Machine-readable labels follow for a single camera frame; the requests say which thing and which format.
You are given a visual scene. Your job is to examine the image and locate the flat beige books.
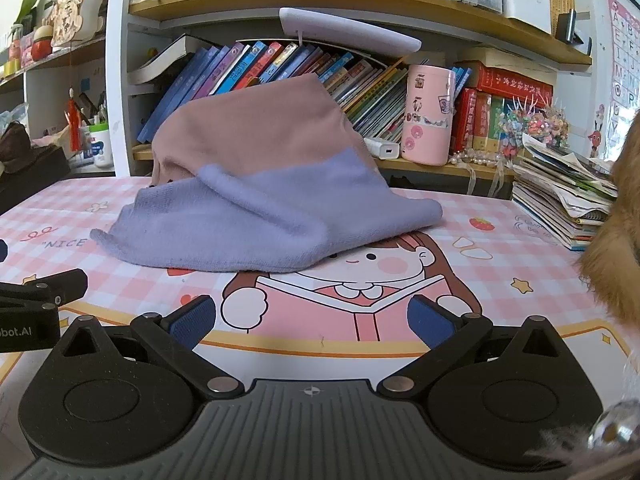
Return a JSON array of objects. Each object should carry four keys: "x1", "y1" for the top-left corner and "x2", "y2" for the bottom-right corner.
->
[{"x1": 460, "y1": 46, "x2": 557, "y2": 81}]

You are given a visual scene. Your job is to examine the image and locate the clear bluish plastic bag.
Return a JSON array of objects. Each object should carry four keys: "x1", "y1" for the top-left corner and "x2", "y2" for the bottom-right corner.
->
[{"x1": 0, "y1": 105, "x2": 28, "y2": 131}]

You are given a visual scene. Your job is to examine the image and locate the white charger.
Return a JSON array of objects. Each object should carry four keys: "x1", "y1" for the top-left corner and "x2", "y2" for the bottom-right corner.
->
[{"x1": 364, "y1": 137, "x2": 402, "y2": 160}]

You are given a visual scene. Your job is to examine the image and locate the row of red thick books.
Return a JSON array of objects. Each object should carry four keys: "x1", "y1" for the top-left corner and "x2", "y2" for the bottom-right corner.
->
[{"x1": 450, "y1": 62, "x2": 555, "y2": 153}]

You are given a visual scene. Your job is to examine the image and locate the dark brown hat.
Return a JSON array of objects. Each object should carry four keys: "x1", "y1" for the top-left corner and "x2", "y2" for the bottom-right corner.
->
[{"x1": 0, "y1": 122, "x2": 34, "y2": 173}]

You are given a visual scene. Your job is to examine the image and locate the colourful beaded flower ornament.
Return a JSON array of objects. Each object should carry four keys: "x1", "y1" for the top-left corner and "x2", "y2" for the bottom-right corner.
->
[{"x1": 500, "y1": 97, "x2": 571, "y2": 161}]

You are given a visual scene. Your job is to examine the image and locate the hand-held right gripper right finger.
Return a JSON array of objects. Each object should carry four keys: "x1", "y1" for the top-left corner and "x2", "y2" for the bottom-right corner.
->
[{"x1": 376, "y1": 296, "x2": 570, "y2": 399}]

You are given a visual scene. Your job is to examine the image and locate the bunch of pens and pencils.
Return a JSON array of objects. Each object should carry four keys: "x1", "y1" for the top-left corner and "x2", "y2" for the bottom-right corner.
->
[{"x1": 75, "y1": 91, "x2": 109, "y2": 126}]

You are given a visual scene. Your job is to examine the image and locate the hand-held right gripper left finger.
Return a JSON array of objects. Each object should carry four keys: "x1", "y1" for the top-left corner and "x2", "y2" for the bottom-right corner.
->
[{"x1": 59, "y1": 296, "x2": 246, "y2": 399}]

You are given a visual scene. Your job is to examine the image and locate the pearl bead string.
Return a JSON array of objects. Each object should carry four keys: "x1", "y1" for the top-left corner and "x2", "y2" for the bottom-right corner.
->
[{"x1": 449, "y1": 149, "x2": 507, "y2": 168}]

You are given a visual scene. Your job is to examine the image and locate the stack of magazines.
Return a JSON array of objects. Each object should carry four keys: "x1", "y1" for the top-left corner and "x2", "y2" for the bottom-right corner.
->
[{"x1": 511, "y1": 132, "x2": 621, "y2": 252}]

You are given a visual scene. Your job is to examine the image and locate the white storage box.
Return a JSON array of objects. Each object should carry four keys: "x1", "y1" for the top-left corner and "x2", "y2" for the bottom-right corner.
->
[{"x1": 500, "y1": 0, "x2": 553, "y2": 36}]

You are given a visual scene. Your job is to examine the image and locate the cloud-shaped wooden plaque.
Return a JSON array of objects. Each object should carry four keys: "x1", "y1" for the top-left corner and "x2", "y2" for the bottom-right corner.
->
[{"x1": 50, "y1": 0, "x2": 108, "y2": 48}]

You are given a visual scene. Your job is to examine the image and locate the red round doll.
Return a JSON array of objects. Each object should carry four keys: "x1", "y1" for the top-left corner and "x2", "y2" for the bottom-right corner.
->
[{"x1": 31, "y1": 25, "x2": 54, "y2": 59}]

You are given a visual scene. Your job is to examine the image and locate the purple and pink knit sweater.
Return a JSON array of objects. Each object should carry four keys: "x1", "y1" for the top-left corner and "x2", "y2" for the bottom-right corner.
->
[{"x1": 90, "y1": 74, "x2": 444, "y2": 275}]

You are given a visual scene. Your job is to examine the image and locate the clear crystal bead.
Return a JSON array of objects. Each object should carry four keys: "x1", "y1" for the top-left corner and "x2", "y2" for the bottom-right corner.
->
[{"x1": 587, "y1": 400, "x2": 636, "y2": 451}]

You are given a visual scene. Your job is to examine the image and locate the row of leaning colourful books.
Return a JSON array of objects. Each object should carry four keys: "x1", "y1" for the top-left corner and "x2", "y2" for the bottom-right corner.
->
[{"x1": 136, "y1": 40, "x2": 408, "y2": 143}]

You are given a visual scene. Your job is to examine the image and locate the green plant leaf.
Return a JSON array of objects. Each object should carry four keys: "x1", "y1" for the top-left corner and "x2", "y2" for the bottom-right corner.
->
[{"x1": 12, "y1": 0, "x2": 41, "y2": 26}]

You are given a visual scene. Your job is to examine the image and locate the brown furry plush toy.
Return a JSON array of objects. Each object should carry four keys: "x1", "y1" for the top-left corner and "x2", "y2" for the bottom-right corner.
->
[{"x1": 575, "y1": 110, "x2": 640, "y2": 331}]

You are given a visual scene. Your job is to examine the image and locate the red tassel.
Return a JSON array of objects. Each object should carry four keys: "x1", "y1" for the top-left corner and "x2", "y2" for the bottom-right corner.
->
[{"x1": 67, "y1": 87, "x2": 84, "y2": 152}]

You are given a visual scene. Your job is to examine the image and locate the small black device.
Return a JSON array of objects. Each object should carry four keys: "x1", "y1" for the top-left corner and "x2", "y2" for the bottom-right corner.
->
[{"x1": 556, "y1": 10, "x2": 586, "y2": 44}]

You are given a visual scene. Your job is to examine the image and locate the white and green tin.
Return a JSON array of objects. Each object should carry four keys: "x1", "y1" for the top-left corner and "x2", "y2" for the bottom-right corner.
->
[{"x1": 82, "y1": 121, "x2": 116, "y2": 168}]

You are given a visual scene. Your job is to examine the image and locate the thick dark-covered book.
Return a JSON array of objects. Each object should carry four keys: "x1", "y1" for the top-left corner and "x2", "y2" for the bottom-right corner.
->
[{"x1": 127, "y1": 35, "x2": 221, "y2": 86}]

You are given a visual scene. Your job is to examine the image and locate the pink printed tumbler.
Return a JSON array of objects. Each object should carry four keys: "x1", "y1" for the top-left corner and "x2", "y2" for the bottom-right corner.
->
[{"x1": 401, "y1": 64, "x2": 457, "y2": 165}]

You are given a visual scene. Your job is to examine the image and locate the alphabet wall poster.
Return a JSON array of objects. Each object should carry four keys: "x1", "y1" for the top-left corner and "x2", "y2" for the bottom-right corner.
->
[{"x1": 606, "y1": 0, "x2": 640, "y2": 161}]

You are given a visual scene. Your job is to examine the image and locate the white wooden bookshelf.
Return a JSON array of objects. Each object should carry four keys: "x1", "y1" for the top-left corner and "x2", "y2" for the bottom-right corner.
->
[{"x1": 105, "y1": 0, "x2": 608, "y2": 196}]

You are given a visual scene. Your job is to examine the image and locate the pink checked cartoon desk mat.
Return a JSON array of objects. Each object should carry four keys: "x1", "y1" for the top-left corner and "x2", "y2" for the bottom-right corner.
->
[{"x1": 0, "y1": 176, "x2": 635, "y2": 461}]

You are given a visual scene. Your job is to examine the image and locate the white side shelf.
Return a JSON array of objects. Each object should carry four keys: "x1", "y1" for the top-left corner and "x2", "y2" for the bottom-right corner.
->
[{"x1": 0, "y1": 35, "x2": 117, "y2": 178}]

